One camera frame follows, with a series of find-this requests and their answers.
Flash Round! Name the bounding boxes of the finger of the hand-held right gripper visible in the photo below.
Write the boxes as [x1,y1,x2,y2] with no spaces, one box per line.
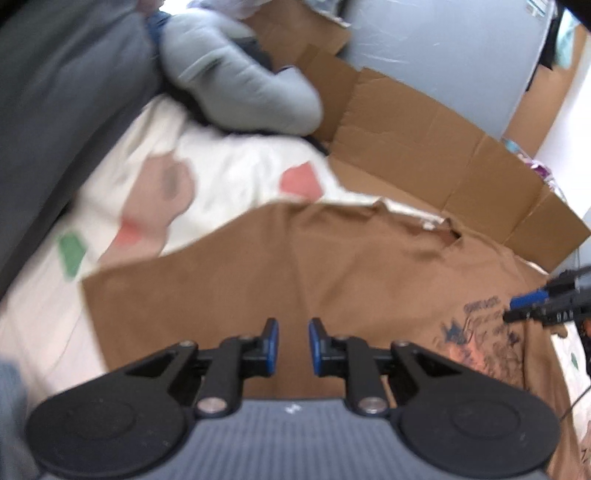
[510,290,555,311]
[503,307,550,324]

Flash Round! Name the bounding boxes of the light grey sweatshirt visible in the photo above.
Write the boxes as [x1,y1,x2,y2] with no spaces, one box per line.
[159,9,324,137]

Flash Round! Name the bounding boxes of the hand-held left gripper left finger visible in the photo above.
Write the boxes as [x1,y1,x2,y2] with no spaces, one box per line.
[124,318,280,417]

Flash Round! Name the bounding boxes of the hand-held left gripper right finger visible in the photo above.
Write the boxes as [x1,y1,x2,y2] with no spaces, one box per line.
[308,318,467,417]

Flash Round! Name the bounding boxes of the blue denim garment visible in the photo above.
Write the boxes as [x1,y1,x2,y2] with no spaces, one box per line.
[145,9,174,47]

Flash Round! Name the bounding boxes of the flattened cardboard sheet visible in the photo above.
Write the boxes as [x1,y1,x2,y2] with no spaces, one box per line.
[242,4,591,273]

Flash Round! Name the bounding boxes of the brown printed t-shirt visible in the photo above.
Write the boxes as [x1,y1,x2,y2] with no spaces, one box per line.
[81,198,583,480]

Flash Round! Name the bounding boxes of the pile of colourful items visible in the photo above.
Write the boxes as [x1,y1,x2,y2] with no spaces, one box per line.
[505,138,566,195]

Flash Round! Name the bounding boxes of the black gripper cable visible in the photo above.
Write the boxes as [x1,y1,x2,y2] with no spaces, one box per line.
[558,385,591,423]

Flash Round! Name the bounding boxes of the brown cardboard box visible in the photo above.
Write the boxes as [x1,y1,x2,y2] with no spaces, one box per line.
[503,28,591,158]

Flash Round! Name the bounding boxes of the white bear print bedsheet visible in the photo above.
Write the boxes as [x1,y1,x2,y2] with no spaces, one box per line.
[0,95,591,393]

